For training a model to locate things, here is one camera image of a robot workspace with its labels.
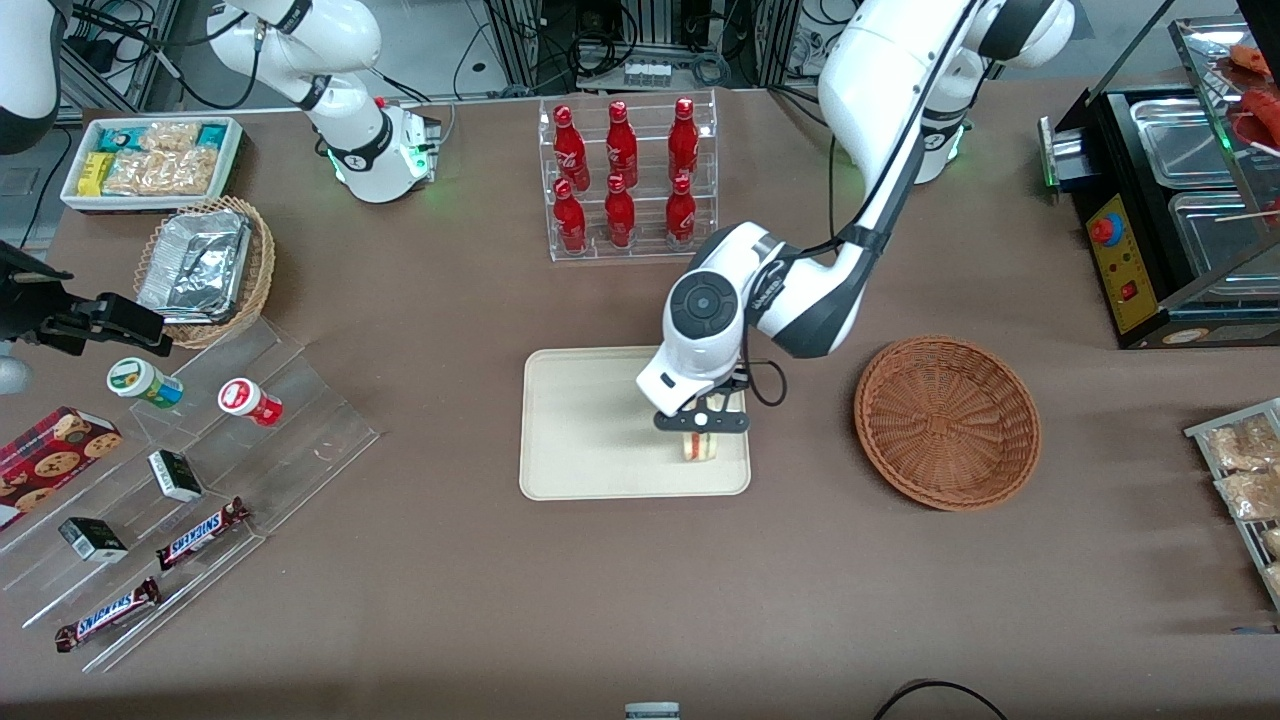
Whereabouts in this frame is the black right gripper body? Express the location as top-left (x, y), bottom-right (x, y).
top-left (0, 243), bottom-right (77, 347)

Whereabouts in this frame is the triangular sandwich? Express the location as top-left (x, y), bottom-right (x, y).
top-left (681, 395), bottom-right (724, 464)

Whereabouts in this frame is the cream rectangular tray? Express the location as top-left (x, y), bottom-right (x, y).
top-left (519, 344), bottom-right (752, 501)

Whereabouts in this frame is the tan wicker basket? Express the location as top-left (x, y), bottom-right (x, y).
top-left (133, 196), bottom-right (277, 350)

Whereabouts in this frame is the round brown wicker basket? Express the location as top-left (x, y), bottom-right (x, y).
top-left (854, 335), bottom-right (1043, 512)

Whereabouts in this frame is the tray of packaged bread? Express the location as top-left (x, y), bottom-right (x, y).
top-left (1184, 397), bottom-right (1280, 613)

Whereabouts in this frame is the green lid cup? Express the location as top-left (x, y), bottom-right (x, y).
top-left (107, 357), bottom-right (185, 410)

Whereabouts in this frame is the silver foil container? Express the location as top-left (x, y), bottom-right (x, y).
top-left (136, 209), bottom-right (252, 324)

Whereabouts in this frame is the white plastic snack bin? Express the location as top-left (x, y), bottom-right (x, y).
top-left (60, 116), bottom-right (245, 214)

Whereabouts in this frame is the clear acrylic bottle rack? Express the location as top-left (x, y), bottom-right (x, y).
top-left (538, 90), bottom-right (719, 263)

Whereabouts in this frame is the red lid cup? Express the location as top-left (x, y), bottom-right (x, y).
top-left (218, 378), bottom-right (284, 428)

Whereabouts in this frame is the clear bag of crackers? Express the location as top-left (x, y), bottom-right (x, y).
top-left (103, 120), bottom-right (218, 197)

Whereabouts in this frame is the small black box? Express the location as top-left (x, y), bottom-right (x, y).
top-left (148, 450), bottom-right (205, 503)
top-left (58, 517), bottom-right (130, 564)

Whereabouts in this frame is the red cola bottle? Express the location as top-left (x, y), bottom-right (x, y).
top-left (604, 174), bottom-right (637, 249)
top-left (553, 178), bottom-right (588, 254)
top-left (605, 100), bottom-right (639, 187)
top-left (667, 97), bottom-right (700, 182)
top-left (553, 105), bottom-right (591, 192)
top-left (664, 175), bottom-right (698, 247)

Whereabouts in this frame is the red cookie box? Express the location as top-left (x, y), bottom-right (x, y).
top-left (0, 406), bottom-right (124, 532)

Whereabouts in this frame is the clear acrylic stepped shelf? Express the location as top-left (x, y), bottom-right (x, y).
top-left (0, 315), bottom-right (382, 674)

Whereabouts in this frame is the snickers chocolate bar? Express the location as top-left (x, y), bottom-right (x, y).
top-left (156, 497), bottom-right (250, 572)
top-left (54, 577), bottom-right (162, 654)

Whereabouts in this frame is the grey box with green light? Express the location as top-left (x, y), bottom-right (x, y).
top-left (1039, 115), bottom-right (1097, 197)

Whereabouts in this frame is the black food warmer machine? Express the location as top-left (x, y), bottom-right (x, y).
top-left (1040, 15), bottom-right (1280, 350)

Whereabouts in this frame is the clear bag of snacks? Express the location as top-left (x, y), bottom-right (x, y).
top-left (1204, 414), bottom-right (1280, 472)
top-left (1214, 470), bottom-right (1280, 522)

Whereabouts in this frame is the steel food pan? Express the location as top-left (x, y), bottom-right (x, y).
top-left (1130, 97), bottom-right (1241, 190)
top-left (1167, 190), bottom-right (1280, 283)

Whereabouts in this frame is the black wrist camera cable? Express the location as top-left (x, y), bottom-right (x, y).
top-left (737, 354), bottom-right (789, 409)

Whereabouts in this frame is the black looped cable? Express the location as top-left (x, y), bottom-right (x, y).
top-left (872, 679), bottom-right (1011, 720)

